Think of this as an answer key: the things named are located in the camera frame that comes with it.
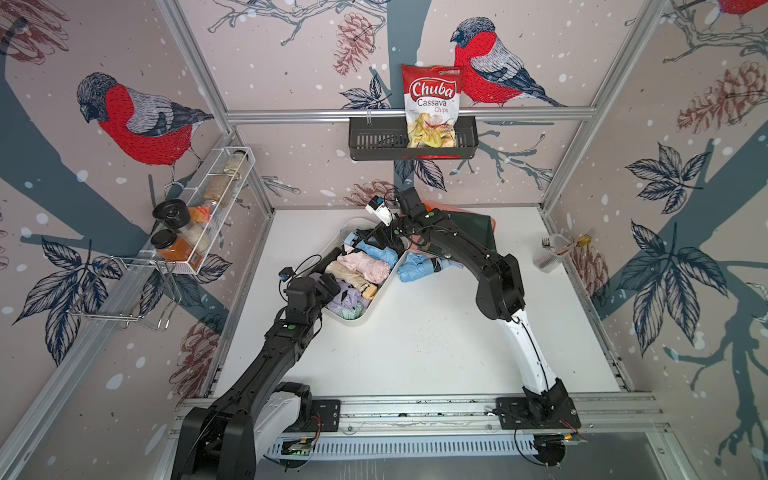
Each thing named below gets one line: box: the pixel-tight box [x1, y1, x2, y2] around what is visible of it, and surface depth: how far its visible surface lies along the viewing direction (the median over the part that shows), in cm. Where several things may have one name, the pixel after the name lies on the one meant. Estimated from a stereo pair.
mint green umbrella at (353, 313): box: [340, 305, 363, 319], surface depth 87 cm
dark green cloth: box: [449, 212, 497, 251], surface depth 116 cm
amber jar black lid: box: [150, 228, 193, 262], surface depth 61 cm
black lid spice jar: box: [152, 199, 191, 227], surface depth 63 cm
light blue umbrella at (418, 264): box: [397, 252, 464, 282], surface depth 100 cm
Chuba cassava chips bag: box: [402, 64, 462, 149], surface depth 85 cm
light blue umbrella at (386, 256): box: [355, 240, 399, 269], surface depth 97 cm
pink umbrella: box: [337, 249, 391, 284], surface depth 94 cm
